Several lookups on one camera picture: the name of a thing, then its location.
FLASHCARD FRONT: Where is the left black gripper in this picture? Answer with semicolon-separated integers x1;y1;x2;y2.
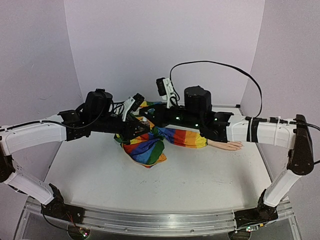
92;112;148;141

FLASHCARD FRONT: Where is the small nail polish bottle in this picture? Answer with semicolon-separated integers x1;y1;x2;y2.
141;120;150;128

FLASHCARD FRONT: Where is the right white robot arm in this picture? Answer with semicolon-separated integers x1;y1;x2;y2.
139;86;314;229

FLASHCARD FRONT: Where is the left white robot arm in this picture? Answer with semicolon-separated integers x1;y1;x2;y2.
0;88;149;224

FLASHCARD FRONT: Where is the rainbow striped cloth garment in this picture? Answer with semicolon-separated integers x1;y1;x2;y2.
114;113;208;168

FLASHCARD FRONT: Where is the mannequin hand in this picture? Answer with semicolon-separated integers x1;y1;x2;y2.
207;139;243;151

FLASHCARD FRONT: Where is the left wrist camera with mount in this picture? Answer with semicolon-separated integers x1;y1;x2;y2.
122;93;145;122

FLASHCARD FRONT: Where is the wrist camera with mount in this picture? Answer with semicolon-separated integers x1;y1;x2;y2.
122;93;145;122
156;77;180;109

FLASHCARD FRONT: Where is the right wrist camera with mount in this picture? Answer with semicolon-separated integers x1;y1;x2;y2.
156;77;180;109

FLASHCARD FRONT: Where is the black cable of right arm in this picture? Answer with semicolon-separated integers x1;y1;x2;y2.
169;59;264;117

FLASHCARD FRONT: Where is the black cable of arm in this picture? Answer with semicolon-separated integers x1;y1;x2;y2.
169;59;264;117
41;212;76;230

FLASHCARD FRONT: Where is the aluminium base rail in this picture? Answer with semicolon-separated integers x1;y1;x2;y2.
26;199;294;237

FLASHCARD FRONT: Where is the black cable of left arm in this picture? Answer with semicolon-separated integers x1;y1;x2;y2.
41;212;76;230

